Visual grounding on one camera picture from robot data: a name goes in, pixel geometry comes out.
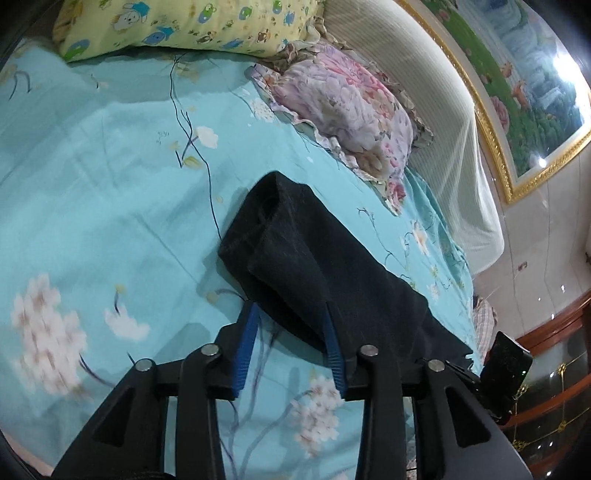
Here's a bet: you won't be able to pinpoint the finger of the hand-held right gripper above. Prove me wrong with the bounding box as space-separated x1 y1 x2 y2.
444 361 482 391

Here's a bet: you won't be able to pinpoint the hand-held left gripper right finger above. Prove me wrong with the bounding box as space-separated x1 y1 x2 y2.
321 305 534 480

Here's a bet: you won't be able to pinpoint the pink floral ruffled pillow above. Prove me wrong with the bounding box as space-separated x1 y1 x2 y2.
245 23 435 217

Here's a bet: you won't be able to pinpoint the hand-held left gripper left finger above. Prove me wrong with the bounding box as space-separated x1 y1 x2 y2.
51 300 260 480

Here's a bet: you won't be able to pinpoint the dark wooden cabinet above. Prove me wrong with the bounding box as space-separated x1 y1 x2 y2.
501 291 591 480

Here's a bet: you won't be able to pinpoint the yellow animal print pillow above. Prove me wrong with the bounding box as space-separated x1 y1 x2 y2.
52 0 326 63

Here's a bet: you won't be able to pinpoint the beige striped headboard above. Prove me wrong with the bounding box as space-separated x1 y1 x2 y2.
318 0 504 278

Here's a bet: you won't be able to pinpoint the plaid cloth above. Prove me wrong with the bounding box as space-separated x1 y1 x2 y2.
471 295 499 365

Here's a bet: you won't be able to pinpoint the teal floral bed sheet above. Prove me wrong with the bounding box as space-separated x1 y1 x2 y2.
0 39 476 480

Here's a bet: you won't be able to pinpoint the gold framed landscape painting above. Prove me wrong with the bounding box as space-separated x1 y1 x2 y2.
397 0 591 206

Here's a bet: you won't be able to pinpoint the black pants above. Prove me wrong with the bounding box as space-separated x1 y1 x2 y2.
217 171 474 370

